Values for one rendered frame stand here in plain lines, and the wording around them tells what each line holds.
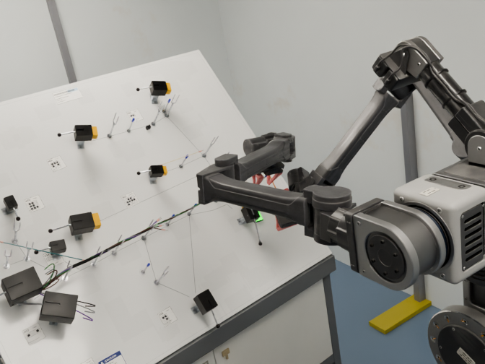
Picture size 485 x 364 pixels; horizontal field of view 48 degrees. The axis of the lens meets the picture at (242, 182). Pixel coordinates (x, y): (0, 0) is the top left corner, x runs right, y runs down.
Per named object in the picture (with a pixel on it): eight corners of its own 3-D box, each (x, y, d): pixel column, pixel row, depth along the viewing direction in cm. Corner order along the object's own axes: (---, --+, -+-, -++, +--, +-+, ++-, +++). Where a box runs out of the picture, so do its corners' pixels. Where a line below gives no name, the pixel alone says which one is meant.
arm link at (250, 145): (294, 161, 174) (294, 133, 171) (264, 167, 168) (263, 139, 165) (273, 154, 183) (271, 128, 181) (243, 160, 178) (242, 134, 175)
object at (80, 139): (54, 138, 190) (57, 124, 183) (87, 137, 195) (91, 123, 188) (55, 149, 188) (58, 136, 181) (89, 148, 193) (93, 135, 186)
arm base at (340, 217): (356, 275, 99) (349, 215, 95) (327, 261, 106) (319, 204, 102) (390, 256, 103) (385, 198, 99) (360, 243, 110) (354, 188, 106)
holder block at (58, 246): (31, 250, 170) (32, 243, 164) (60, 245, 174) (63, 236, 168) (34, 264, 168) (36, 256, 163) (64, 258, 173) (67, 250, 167)
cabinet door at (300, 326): (334, 354, 229) (322, 272, 216) (233, 432, 199) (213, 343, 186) (329, 352, 231) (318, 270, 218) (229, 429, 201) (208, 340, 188)
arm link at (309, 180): (312, 183, 163) (330, 194, 168) (308, 153, 171) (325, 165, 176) (282, 200, 170) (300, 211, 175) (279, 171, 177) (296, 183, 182)
